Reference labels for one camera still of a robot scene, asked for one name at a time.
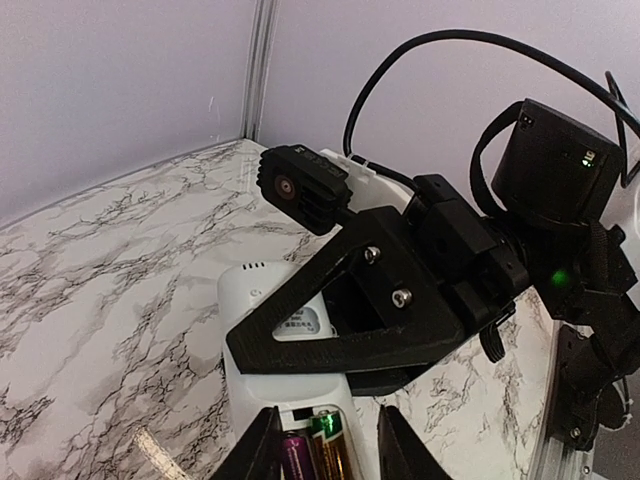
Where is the right rear aluminium post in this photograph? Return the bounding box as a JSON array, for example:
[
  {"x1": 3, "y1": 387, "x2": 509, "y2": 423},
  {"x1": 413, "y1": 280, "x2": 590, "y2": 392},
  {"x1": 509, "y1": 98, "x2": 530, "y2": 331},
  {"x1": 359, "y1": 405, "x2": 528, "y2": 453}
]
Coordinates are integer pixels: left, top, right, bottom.
[{"x1": 240, "y1": 0, "x2": 280, "y2": 141}]

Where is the dark blue battery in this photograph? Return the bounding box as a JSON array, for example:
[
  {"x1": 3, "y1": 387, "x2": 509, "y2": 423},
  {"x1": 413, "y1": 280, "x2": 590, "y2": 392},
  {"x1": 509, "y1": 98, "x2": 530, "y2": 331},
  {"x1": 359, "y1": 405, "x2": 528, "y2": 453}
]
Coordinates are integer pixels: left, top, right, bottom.
[{"x1": 281, "y1": 431, "x2": 316, "y2": 480}]

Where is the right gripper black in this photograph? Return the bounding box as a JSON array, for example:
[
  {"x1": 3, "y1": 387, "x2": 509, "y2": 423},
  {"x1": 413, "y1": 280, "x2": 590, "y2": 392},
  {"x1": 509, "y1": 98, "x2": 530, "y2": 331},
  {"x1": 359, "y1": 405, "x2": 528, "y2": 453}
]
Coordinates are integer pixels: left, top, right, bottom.
[{"x1": 224, "y1": 173, "x2": 531, "y2": 399}]

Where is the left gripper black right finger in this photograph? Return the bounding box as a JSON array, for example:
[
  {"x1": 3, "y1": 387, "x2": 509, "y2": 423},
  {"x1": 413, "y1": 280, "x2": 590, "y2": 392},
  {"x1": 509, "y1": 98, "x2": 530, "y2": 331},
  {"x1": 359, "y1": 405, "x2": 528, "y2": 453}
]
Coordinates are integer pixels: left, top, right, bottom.
[{"x1": 377, "y1": 406, "x2": 451, "y2": 480}]

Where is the gold battery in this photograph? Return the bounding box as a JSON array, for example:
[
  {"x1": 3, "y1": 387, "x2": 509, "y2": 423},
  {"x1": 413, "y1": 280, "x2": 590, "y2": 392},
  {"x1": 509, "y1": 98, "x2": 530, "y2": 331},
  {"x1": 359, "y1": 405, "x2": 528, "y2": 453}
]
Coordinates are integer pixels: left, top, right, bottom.
[{"x1": 309, "y1": 410, "x2": 354, "y2": 480}]

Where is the white remote control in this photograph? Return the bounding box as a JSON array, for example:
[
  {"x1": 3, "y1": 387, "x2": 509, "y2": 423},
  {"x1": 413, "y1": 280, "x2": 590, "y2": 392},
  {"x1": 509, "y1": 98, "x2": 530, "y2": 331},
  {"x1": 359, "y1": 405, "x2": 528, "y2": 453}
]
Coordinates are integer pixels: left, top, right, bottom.
[{"x1": 217, "y1": 262, "x2": 376, "y2": 479}]

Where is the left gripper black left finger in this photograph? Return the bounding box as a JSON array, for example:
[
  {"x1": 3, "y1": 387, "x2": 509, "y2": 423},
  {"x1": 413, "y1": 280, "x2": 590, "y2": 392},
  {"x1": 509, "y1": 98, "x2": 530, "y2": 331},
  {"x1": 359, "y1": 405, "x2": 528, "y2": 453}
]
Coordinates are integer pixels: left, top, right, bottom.
[{"x1": 210, "y1": 407, "x2": 283, "y2": 480}]

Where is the front aluminium frame rail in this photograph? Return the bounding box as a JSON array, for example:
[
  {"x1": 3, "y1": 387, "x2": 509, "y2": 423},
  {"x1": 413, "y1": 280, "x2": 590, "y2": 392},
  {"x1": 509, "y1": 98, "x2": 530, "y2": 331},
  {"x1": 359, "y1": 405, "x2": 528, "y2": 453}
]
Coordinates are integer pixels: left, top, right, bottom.
[{"x1": 527, "y1": 429, "x2": 596, "y2": 480}]

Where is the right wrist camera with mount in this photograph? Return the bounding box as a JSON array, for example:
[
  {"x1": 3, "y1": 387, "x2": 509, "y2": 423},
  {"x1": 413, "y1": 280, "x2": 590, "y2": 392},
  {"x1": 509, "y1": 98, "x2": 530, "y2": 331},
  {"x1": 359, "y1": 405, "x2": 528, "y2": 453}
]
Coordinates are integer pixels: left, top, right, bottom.
[{"x1": 257, "y1": 145, "x2": 407, "y2": 245}]

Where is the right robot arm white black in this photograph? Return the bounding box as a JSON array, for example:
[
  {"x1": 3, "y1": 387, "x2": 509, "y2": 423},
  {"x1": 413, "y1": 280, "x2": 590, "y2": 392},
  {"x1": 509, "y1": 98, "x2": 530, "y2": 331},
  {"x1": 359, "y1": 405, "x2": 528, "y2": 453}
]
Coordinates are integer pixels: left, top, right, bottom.
[{"x1": 226, "y1": 99, "x2": 639, "y2": 451}]

